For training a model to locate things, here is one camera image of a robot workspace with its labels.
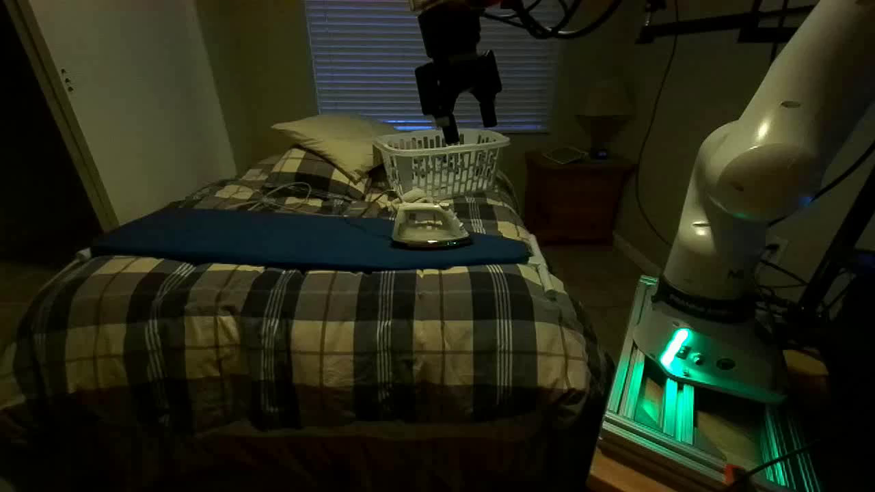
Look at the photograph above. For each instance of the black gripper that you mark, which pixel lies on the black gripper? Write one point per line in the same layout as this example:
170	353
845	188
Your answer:
456	68

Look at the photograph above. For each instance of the white clothes iron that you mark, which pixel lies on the white clothes iron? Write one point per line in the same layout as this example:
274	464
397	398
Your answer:
428	225

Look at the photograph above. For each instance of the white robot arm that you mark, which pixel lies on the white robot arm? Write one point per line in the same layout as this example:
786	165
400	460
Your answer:
698	316

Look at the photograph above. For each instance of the white laundry basket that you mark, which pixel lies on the white laundry basket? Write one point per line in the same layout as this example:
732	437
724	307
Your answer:
428	163

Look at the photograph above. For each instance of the beige pillow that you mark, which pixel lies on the beige pillow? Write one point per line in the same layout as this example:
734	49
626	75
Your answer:
345	140

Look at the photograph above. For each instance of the wooden nightstand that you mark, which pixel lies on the wooden nightstand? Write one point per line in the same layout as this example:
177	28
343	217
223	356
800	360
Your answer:
573	203

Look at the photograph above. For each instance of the table lamp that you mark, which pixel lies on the table lamp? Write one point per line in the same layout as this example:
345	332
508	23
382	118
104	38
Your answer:
605	109

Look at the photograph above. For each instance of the blue ironing board cover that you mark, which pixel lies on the blue ironing board cover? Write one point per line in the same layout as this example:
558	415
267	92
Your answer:
294	241

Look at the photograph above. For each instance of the white door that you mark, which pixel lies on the white door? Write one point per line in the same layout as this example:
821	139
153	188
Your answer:
134	96

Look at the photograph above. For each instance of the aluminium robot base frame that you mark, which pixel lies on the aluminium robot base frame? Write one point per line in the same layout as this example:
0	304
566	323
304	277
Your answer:
704	407

